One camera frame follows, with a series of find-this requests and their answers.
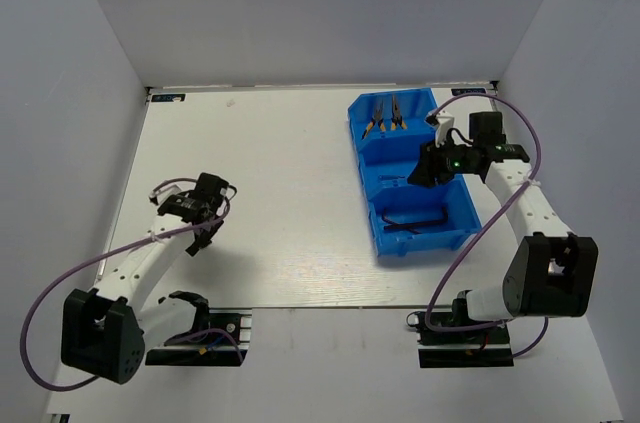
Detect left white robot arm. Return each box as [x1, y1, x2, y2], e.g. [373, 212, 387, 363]
[61, 173, 237, 384]

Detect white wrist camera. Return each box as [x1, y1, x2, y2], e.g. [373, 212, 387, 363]
[425, 110, 455, 147]
[148, 179, 183, 206]

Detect table corner label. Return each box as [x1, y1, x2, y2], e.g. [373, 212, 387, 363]
[451, 87, 487, 96]
[151, 93, 186, 103]

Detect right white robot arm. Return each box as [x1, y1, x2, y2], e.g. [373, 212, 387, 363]
[408, 112, 599, 342]

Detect thin dark hex key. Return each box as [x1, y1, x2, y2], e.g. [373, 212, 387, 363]
[384, 224, 420, 235]

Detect blue plastic compartment bin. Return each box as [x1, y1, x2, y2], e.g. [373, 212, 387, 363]
[347, 87, 484, 258]

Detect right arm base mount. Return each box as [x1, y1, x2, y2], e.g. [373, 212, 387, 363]
[406, 311, 514, 369]

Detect left table corner label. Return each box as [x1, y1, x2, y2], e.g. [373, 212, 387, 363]
[151, 93, 186, 103]

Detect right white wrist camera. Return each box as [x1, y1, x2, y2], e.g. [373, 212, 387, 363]
[425, 110, 455, 147]

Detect right table corner label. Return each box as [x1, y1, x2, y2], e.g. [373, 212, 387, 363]
[451, 87, 487, 96]

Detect large red hex key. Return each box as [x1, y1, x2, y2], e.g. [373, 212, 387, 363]
[381, 206, 449, 229]

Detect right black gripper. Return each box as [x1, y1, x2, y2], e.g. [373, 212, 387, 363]
[407, 133, 477, 189]

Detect yellow needle-nose pliers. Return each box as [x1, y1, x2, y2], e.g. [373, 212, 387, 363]
[391, 94, 407, 131]
[361, 98, 386, 140]

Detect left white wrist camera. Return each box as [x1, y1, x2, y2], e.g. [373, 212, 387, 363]
[148, 179, 183, 206]

